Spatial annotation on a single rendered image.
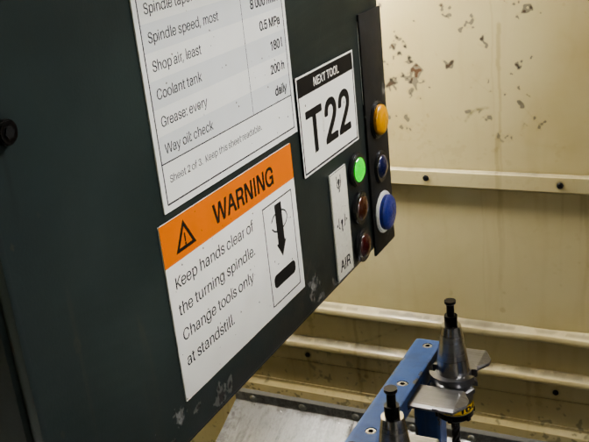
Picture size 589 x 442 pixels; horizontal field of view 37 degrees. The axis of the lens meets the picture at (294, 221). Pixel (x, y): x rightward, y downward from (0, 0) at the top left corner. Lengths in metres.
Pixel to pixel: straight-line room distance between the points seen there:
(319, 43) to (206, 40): 0.15
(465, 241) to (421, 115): 0.23
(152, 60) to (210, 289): 0.14
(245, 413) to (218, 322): 1.36
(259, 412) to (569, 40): 0.96
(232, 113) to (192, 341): 0.13
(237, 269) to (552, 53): 0.94
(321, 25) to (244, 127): 0.13
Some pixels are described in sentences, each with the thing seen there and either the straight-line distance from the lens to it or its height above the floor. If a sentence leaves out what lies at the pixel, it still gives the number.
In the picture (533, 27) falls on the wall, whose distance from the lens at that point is 1.41.
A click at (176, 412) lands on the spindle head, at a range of 0.51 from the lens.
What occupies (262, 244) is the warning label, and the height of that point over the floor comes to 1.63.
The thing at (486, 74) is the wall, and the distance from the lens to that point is 1.44.
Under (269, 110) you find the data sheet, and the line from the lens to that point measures 0.57.
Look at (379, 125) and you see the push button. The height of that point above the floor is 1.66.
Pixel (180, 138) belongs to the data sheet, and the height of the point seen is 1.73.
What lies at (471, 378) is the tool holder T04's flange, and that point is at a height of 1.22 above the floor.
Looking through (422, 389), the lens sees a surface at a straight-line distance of 1.19.
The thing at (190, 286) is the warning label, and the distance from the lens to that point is 0.50.
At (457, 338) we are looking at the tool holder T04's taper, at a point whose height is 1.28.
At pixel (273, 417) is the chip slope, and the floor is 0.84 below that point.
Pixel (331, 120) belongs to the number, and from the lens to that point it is 0.65.
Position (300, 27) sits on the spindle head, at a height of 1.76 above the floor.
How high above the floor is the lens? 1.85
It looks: 21 degrees down
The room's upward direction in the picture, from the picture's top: 6 degrees counter-clockwise
